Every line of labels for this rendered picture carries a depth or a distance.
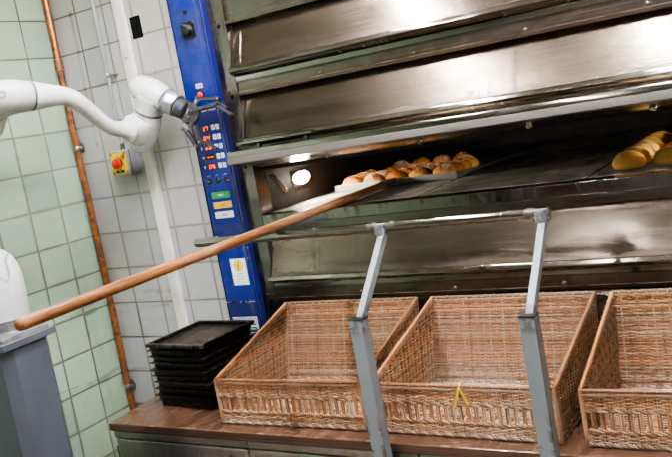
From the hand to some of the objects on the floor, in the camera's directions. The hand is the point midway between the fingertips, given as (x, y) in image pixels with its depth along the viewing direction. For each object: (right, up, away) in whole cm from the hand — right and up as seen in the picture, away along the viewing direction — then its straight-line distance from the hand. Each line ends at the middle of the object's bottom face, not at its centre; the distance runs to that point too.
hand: (223, 130), depth 298 cm
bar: (+61, -150, -50) cm, 169 cm away
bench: (+86, -144, -41) cm, 173 cm away
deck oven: (+151, -120, +61) cm, 203 cm away
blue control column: (+69, -130, +111) cm, 184 cm away
